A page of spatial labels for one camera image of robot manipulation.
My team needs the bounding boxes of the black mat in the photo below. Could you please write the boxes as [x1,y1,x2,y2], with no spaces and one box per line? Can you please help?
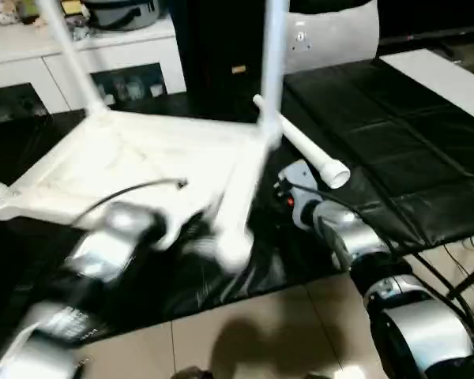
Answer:
[0,58,474,349]

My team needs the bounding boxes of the dark robot left foot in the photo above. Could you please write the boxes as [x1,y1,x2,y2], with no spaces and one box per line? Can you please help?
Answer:
[176,366,211,379]

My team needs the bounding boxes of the black cabinet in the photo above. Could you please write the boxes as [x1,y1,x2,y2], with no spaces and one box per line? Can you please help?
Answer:
[169,0,270,120]

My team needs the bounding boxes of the grey cushion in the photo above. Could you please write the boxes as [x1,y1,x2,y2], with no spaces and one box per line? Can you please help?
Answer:
[284,0,380,74]

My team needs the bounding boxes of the white flat board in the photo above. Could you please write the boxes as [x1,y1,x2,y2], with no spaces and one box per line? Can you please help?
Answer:
[378,49,474,128]

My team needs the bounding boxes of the white cabinet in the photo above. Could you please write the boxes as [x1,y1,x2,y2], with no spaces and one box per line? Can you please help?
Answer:
[0,17,187,116]

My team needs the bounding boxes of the black pole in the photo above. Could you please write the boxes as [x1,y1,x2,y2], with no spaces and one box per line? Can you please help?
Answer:
[446,262,474,302]

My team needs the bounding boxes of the dark bag on cabinet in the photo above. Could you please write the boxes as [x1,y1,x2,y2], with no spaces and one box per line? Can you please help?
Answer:
[85,0,164,32]

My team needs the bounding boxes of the dark clutter pile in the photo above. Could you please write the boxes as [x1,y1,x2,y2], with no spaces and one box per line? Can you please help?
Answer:
[61,23,90,43]

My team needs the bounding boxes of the yellow black box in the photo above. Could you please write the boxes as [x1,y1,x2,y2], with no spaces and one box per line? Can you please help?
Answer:
[58,0,90,19]

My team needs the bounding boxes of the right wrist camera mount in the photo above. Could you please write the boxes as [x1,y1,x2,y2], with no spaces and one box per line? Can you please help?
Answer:
[278,159,321,230]

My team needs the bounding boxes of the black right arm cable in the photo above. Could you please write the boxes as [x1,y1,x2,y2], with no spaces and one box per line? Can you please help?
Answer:
[284,181,474,345]

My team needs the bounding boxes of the grey floor cable bundle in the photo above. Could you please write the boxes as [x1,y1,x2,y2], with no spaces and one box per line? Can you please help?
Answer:
[442,232,474,286]

